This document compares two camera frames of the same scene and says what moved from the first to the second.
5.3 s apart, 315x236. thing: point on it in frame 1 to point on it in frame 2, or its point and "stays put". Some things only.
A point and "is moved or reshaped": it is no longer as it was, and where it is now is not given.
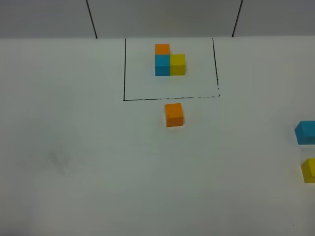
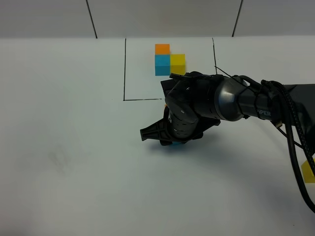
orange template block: x=162 y=49 stays put
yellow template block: x=177 y=64 stays put
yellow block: x=308 y=169 stays put
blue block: x=305 y=132 is moved or reshaped
